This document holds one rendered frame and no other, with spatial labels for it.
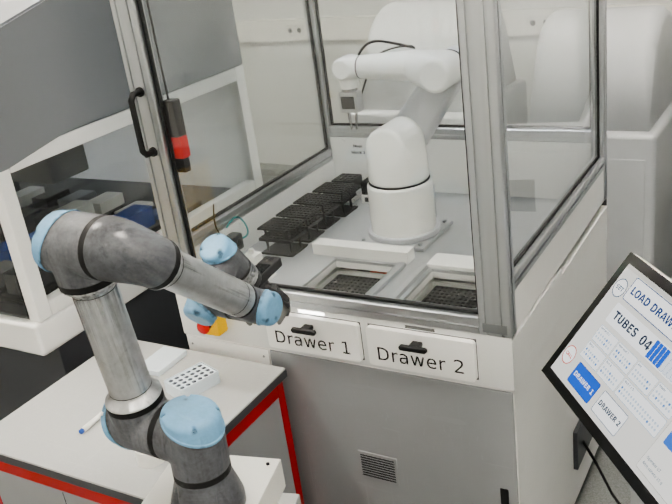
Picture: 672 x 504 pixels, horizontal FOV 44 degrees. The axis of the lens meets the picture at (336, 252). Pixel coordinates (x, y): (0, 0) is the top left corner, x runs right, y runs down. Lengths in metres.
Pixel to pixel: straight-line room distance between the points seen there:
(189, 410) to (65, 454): 0.63
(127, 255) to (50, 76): 1.20
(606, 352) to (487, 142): 0.50
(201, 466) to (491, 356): 0.75
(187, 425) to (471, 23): 0.97
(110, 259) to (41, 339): 1.18
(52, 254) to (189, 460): 0.47
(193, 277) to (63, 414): 0.94
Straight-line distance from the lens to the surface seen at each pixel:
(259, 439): 2.31
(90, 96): 2.67
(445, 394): 2.14
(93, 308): 1.58
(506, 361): 2.02
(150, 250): 1.45
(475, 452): 2.21
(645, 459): 1.53
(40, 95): 2.54
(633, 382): 1.62
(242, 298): 1.67
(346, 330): 2.16
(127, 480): 2.06
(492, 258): 1.90
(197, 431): 1.62
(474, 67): 1.77
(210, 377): 2.30
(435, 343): 2.05
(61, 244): 1.51
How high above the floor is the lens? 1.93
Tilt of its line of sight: 23 degrees down
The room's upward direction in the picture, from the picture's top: 8 degrees counter-clockwise
